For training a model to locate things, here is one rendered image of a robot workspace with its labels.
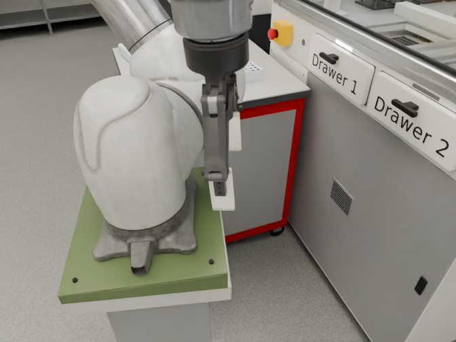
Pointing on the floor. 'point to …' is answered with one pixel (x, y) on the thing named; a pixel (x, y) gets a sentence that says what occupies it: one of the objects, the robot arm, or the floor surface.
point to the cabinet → (374, 217)
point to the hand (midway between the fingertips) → (228, 171)
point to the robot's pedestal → (159, 314)
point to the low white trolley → (261, 148)
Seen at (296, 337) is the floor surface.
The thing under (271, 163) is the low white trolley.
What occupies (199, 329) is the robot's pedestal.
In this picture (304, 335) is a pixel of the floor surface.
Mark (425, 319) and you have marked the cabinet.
